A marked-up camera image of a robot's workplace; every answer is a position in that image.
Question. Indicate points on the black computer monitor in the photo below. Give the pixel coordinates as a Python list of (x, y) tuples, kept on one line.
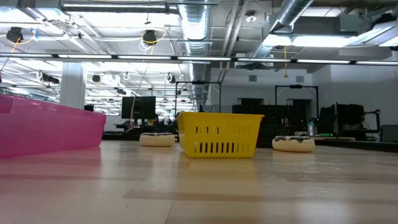
[(138, 107)]

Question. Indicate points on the black ceiling camera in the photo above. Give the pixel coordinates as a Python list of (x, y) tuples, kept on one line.
[(149, 37), (14, 34)]

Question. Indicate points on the black robot workstation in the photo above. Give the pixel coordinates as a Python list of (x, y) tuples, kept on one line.
[(345, 116)]

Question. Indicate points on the long LED light bar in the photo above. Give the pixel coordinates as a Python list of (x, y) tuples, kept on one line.
[(202, 58)]

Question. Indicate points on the silver ribbed ventilation duct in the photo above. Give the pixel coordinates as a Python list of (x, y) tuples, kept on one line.
[(194, 25)]

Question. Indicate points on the grey drinking bottle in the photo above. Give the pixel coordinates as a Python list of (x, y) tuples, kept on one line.
[(311, 128)]

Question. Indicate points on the pink plastic bin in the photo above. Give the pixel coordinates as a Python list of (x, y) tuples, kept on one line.
[(46, 130)]

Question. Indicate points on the black metal table frame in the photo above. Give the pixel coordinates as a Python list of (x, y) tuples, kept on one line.
[(367, 145)]

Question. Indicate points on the yellow slotted plastic basket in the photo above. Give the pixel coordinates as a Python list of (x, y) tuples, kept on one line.
[(224, 119)]

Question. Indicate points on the silver slanted ventilation duct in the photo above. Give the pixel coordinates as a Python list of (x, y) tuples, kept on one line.
[(292, 12)]

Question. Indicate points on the black gantry frame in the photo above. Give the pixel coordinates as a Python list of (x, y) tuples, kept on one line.
[(197, 82), (296, 86)]

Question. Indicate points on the white round column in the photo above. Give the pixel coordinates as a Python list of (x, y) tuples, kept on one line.
[(72, 90)]

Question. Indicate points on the chocolate frosted toy donut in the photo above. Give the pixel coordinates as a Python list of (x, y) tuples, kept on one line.
[(293, 146), (157, 141)]

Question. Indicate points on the grey box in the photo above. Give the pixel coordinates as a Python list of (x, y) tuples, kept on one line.
[(390, 133)]

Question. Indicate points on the round ceiling detector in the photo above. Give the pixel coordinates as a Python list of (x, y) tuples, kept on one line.
[(251, 17)]

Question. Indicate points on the black slotted plastic tray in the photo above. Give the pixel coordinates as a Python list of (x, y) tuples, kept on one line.
[(267, 132)]

